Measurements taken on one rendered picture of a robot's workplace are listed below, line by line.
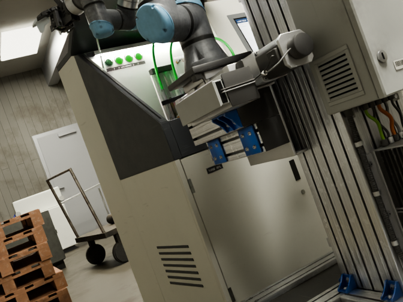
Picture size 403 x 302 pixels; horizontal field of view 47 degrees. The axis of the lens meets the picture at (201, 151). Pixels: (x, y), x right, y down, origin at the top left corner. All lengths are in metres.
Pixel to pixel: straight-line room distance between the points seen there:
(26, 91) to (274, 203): 8.19
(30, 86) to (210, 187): 8.22
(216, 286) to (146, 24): 1.08
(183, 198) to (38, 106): 8.09
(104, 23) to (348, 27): 0.85
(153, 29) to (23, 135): 8.37
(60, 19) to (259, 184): 1.06
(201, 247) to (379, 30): 1.14
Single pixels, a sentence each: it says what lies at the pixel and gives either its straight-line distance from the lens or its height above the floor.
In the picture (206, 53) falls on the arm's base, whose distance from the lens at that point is 1.51.
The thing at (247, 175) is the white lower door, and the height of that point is 0.62.
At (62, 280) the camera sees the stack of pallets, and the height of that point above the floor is 0.19.
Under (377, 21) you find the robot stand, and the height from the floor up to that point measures 0.93.
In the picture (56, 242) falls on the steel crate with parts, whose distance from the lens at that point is 6.01.
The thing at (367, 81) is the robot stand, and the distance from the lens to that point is 1.16.
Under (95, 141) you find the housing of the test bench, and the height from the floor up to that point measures 1.03.
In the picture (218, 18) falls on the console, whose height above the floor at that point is 1.44.
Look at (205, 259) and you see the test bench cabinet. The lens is 1.95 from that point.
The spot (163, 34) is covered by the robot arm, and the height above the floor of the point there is 1.15.
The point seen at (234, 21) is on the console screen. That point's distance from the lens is 2.71.
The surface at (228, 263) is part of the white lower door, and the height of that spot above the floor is 0.32.
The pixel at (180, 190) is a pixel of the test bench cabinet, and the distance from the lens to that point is 1.91.
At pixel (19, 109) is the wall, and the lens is 9.81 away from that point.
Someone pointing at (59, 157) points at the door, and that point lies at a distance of 9.65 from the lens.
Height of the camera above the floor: 0.80
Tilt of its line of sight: level
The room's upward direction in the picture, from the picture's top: 20 degrees counter-clockwise
